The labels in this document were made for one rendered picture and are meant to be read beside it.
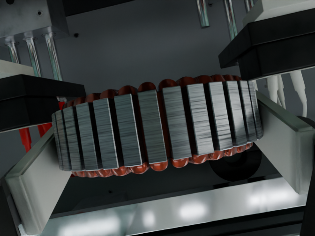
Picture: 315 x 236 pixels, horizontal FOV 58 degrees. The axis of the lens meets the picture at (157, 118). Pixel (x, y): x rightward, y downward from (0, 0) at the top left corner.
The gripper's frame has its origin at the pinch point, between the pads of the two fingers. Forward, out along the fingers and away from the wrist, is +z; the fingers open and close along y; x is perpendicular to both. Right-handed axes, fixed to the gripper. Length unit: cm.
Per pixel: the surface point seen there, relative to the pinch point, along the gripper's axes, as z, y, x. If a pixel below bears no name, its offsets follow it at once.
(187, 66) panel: 26.2, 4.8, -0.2
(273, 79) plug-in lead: 12.1, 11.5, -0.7
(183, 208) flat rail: 7.4, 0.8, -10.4
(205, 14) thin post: 9.4, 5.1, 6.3
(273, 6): 4.0, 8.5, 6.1
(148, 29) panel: 28.0, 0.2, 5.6
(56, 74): 16.3, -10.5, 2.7
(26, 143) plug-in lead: 13.2, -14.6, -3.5
